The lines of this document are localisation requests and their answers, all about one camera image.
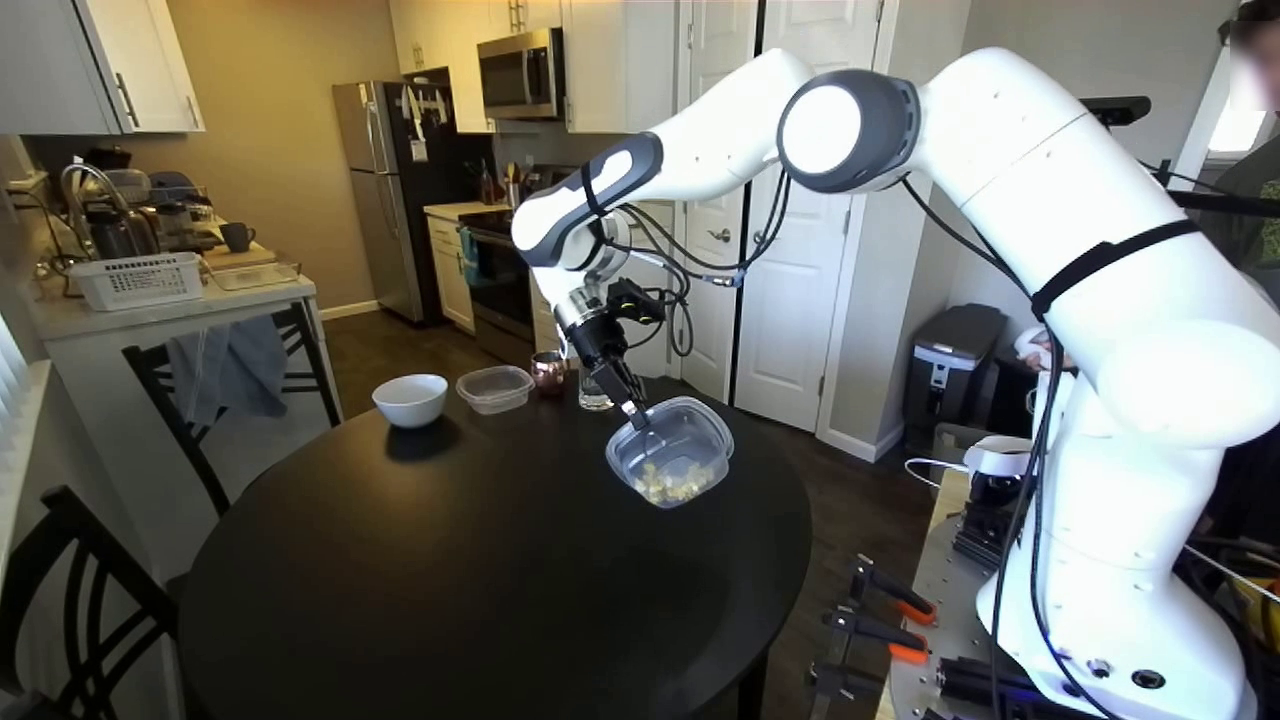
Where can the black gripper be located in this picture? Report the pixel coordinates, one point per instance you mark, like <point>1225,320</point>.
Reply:
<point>602,344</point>

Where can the clear lunch box with candy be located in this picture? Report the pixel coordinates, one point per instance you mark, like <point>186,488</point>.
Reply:
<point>693,462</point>

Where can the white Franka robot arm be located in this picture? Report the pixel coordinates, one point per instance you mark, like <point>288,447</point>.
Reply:
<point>1132,334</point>

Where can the yellow candy pile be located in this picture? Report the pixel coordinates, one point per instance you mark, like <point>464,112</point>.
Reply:
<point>673,480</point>

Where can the clear glass mug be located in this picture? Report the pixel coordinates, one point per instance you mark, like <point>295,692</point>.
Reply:
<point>548,381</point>

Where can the empty clear plastic container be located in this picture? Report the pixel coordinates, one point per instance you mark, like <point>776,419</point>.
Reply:
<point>493,391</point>

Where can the black kitchen stove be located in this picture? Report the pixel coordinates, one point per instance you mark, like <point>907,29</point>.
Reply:
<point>496,286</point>

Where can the white panel door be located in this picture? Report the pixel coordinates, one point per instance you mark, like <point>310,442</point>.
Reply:
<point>802,307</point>

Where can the white ceramic bowl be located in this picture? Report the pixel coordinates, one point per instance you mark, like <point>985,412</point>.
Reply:
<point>411,398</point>

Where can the black orange-tipped clamp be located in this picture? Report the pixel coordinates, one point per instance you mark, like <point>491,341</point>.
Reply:
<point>866,633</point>
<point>885,595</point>

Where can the black trash can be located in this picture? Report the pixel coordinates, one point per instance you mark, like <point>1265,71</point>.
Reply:
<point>952,373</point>

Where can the stainless steel refrigerator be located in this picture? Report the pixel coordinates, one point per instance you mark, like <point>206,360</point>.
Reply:
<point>386,201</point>

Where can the robot mounting table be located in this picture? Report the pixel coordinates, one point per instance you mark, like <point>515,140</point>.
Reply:
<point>935,585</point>

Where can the stainless over-range microwave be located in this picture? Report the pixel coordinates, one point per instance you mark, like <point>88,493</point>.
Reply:
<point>520,73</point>

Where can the black cylinder white cap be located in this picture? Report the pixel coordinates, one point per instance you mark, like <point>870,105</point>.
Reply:
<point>992,501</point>

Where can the blue-grey cloth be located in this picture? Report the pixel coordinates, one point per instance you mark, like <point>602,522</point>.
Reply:
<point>225,367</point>

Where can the black chair with cloth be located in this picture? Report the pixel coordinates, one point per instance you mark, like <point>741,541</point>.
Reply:
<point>202,455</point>

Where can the white plastic basket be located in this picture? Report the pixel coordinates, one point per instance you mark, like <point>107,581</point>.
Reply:
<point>132,283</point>

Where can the white kitchen counter cabinet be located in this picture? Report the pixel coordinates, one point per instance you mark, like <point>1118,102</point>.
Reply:
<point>93,334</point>

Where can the black wooden chair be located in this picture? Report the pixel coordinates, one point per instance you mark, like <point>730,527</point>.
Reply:
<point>80,600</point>

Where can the white upper cabinet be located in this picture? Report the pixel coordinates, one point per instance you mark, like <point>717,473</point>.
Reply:
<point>80,62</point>

